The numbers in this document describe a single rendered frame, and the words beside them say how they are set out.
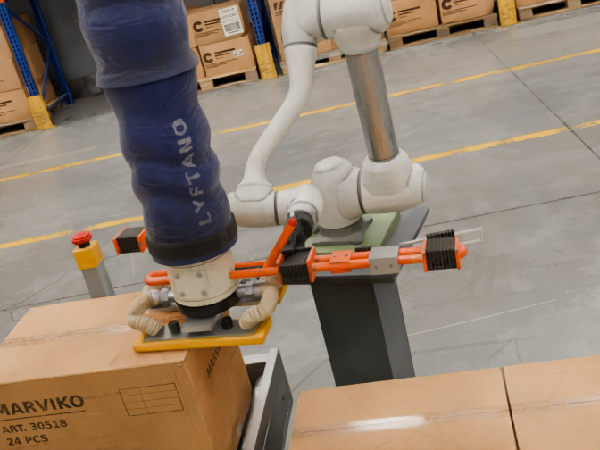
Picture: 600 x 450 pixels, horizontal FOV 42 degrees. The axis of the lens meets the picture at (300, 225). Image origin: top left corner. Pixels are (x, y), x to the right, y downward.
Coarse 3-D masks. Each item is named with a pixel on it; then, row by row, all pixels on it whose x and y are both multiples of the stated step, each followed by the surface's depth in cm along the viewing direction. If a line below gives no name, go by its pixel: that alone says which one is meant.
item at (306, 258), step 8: (296, 248) 197; (304, 248) 196; (312, 248) 194; (280, 256) 193; (288, 256) 195; (296, 256) 194; (304, 256) 193; (312, 256) 192; (280, 264) 191; (288, 264) 189; (296, 264) 188; (304, 264) 188; (280, 272) 190; (288, 272) 190; (296, 272) 190; (304, 272) 189; (312, 272) 190; (280, 280) 192; (288, 280) 190; (296, 280) 190; (304, 280) 189; (312, 280) 190
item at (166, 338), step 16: (176, 320) 197; (224, 320) 192; (144, 336) 199; (160, 336) 196; (176, 336) 195; (192, 336) 193; (208, 336) 192; (224, 336) 191; (240, 336) 190; (256, 336) 188
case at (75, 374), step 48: (48, 336) 217; (96, 336) 211; (0, 384) 199; (48, 384) 197; (96, 384) 196; (144, 384) 194; (192, 384) 192; (240, 384) 229; (0, 432) 206; (48, 432) 204; (96, 432) 202; (144, 432) 200; (192, 432) 198; (240, 432) 222
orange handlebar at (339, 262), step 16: (320, 256) 193; (336, 256) 190; (352, 256) 191; (368, 256) 190; (400, 256) 185; (416, 256) 184; (464, 256) 182; (160, 272) 204; (240, 272) 194; (256, 272) 193; (272, 272) 192; (336, 272) 189
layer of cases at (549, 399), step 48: (384, 384) 231; (432, 384) 226; (480, 384) 221; (528, 384) 216; (576, 384) 211; (336, 432) 216; (384, 432) 211; (432, 432) 207; (480, 432) 203; (528, 432) 199; (576, 432) 195
